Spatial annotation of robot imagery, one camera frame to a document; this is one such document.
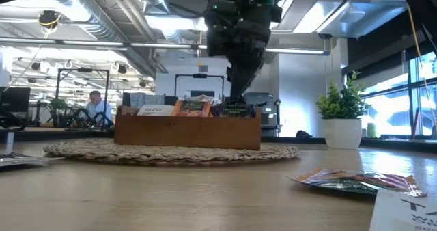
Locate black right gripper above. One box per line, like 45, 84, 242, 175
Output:
225, 5, 272, 104

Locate dark blue tea packet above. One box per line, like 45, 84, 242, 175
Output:
221, 103, 249, 118
0, 152, 65, 167

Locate red peach tea packet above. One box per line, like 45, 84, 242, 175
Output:
171, 99, 213, 118
289, 167, 428, 200

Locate brown wooden tea box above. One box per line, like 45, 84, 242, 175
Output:
113, 105, 263, 151

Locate white orange Tazo tea packet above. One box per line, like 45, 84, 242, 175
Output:
368, 188, 437, 231
136, 104, 177, 117

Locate black computer monitor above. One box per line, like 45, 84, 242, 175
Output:
0, 86, 31, 114

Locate green background plant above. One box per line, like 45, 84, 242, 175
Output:
47, 97, 68, 126

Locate grey office printer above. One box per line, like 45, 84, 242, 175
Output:
244, 92, 279, 136

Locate black background robot arms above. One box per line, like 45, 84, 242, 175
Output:
32, 100, 115, 129

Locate linear ceiling light strip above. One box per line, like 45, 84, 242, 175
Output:
0, 36, 330, 56

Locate person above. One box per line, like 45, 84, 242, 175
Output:
83, 90, 115, 126

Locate grey office partition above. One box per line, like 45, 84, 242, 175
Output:
122, 92, 165, 107

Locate round woven straw placemat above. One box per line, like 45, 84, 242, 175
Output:
42, 138, 301, 166

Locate green plant in white pot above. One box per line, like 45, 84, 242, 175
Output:
315, 70, 372, 150

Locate pale green cup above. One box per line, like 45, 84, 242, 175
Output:
366, 122, 378, 139

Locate short silver metal post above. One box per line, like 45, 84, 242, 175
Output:
4, 130, 16, 155

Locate black metal rig frame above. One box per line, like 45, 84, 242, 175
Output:
173, 72, 226, 105
54, 68, 111, 129

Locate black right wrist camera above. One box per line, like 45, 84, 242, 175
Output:
203, 8, 236, 58

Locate black table frame rail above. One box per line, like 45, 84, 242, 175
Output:
0, 128, 437, 154

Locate shiny rectangular metal duct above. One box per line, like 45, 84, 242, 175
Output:
272, 0, 410, 39

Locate silver spiral air duct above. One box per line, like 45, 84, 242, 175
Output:
30, 0, 158, 78

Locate yellow hanging cable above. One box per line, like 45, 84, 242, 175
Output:
406, 5, 437, 133

